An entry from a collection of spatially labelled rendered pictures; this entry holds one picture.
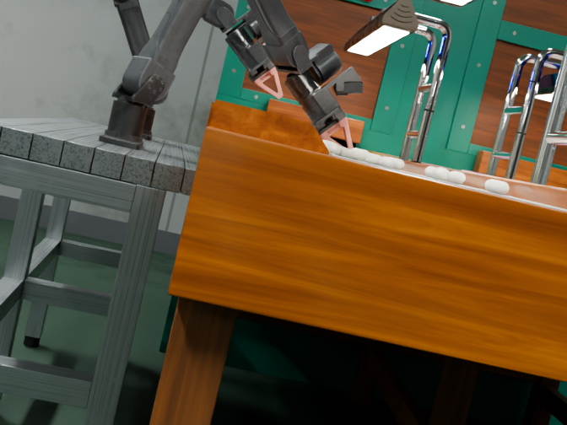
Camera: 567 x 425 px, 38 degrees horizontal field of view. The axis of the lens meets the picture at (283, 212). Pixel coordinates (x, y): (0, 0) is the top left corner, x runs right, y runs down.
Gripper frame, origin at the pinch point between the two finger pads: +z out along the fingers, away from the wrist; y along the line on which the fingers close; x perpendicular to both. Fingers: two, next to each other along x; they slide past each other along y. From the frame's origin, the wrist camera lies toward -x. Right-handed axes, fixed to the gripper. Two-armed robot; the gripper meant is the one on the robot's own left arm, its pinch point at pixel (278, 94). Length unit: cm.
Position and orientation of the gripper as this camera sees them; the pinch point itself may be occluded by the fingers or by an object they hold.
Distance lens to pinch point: 217.1
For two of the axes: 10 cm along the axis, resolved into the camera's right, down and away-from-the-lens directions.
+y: -0.6, -1.0, 9.9
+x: -8.0, 6.0, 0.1
